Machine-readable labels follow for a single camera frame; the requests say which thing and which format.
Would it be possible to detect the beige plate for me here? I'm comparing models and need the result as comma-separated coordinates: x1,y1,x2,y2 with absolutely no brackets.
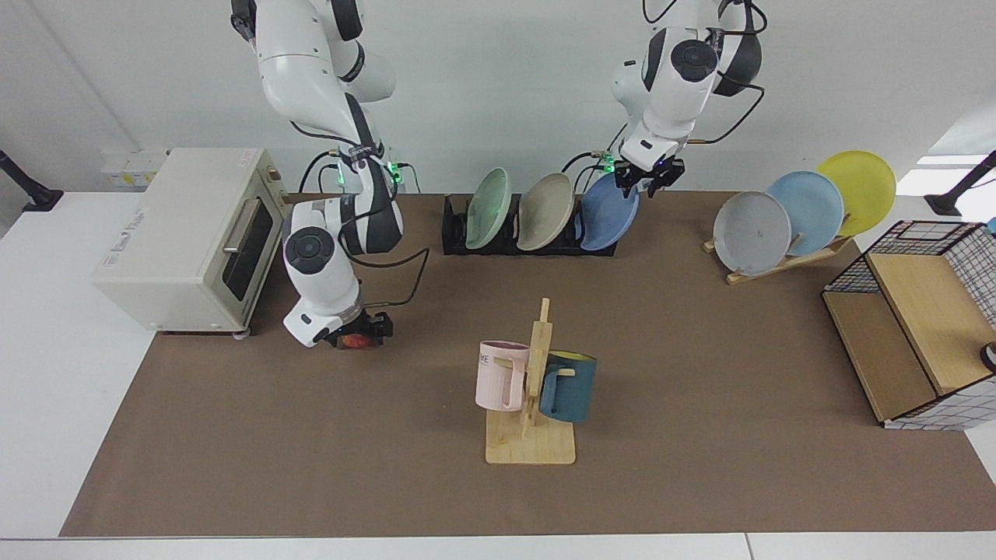
517,173,577,252

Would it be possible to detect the grey plate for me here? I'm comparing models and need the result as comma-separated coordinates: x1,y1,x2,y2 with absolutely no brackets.
713,191,792,276

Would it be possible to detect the black dish rack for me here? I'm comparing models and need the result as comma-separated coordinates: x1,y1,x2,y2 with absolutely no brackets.
442,194,619,257

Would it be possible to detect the pale green plate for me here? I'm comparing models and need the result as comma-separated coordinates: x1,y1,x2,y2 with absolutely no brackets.
465,168,513,250

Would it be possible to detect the wooden plate rack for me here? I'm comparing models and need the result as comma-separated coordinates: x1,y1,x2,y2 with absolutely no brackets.
703,233,855,285

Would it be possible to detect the light blue plate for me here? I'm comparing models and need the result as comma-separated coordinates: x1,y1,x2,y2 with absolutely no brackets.
766,170,845,256

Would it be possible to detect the yellow plate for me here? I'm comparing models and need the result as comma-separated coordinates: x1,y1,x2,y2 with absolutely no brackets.
815,150,897,237

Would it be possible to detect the pink cup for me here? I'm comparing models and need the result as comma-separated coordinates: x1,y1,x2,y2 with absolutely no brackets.
475,340,531,412

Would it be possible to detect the brown table cloth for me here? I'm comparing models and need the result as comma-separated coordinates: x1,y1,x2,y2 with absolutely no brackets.
59,192,996,537

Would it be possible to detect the wooden cup stand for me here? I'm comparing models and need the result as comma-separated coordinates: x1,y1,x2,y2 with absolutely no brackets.
486,298,577,466

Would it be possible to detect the dark teal cup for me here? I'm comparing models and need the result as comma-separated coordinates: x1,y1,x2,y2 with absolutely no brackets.
538,352,598,424

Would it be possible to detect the pale toaster oven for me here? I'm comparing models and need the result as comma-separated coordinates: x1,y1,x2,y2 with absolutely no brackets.
92,148,287,337

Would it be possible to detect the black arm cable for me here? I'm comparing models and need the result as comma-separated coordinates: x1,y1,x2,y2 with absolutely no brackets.
298,124,431,308
642,0,767,145

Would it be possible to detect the wire basket with wooden floor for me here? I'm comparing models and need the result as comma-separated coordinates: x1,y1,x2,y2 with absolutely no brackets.
822,220,996,431

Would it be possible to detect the black camera stand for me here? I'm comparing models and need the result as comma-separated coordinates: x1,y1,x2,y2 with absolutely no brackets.
924,150,996,217
0,149,65,212

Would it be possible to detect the white wall socket box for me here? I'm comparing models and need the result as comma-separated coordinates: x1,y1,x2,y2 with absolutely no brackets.
101,150,168,189

